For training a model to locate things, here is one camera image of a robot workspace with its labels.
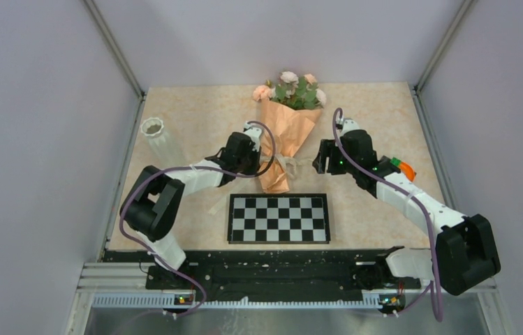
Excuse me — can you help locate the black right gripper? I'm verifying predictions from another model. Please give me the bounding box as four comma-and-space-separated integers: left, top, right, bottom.
313, 139, 359, 175

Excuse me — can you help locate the flower bouquet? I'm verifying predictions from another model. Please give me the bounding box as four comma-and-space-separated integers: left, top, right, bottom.
251, 70, 327, 194

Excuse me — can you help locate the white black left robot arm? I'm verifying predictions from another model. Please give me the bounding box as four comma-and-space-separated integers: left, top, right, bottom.
119, 127, 263, 289

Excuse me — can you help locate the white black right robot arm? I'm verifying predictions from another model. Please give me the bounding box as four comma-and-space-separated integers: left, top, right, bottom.
312, 130, 501, 296

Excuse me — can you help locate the black white checkerboard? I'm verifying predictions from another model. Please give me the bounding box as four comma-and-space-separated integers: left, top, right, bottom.
227, 193, 331, 244

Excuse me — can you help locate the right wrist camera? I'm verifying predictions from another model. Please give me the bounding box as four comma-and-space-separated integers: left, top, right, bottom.
336, 118, 360, 137

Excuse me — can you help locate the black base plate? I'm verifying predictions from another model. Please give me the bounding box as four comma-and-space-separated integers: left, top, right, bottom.
103, 249, 422, 305

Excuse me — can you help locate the aluminium frame rail right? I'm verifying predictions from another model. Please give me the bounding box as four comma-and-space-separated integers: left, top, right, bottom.
408, 0, 477, 260

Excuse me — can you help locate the aluminium front rail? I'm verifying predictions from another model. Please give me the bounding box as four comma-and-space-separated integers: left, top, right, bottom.
75, 261, 498, 310

